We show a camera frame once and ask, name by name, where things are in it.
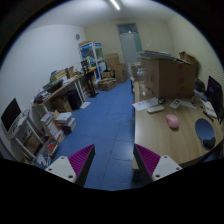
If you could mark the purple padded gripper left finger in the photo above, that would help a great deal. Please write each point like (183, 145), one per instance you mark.
(74, 168)

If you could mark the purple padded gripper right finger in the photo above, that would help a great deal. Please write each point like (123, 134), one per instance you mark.
(153, 167)

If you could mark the pink computer mouse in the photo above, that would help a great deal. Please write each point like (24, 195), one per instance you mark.
(172, 121)

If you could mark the blue mouse pad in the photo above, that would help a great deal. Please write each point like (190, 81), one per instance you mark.
(206, 134)

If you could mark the stack of books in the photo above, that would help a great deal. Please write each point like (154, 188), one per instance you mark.
(66, 122)

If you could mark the white low shelf unit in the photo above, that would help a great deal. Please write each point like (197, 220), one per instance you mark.
(29, 140)

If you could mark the white remote control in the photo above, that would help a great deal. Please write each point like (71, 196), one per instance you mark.
(155, 109)

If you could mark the white paper sheet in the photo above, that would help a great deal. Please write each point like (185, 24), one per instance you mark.
(145, 104)

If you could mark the small black round object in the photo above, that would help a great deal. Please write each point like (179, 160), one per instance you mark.
(161, 101)

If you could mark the white calculator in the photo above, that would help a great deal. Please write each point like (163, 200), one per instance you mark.
(175, 104)

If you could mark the wooden side desk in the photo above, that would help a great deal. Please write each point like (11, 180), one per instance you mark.
(55, 88)

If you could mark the white monitor on shelf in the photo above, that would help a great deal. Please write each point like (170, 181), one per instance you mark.
(10, 115)

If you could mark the open cardboard box on floor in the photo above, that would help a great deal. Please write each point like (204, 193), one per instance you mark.
(107, 84)

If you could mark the large cardboard box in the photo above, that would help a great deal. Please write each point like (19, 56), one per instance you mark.
(168, 77)

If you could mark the clear plastic water bottle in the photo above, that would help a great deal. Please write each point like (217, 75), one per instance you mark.
(142, 81)

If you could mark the black monitor on desk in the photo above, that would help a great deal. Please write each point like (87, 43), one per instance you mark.
(214, 95)

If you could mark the glass door display fridge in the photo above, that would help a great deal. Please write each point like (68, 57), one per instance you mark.
(93, 52)

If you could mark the cardboard boxes by door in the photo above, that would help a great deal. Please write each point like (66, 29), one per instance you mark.
(113, 63)

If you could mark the grey door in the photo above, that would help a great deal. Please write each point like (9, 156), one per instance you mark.
(130, 41)

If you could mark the ceiling light tube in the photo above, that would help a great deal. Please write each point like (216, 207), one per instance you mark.
(115, 4)

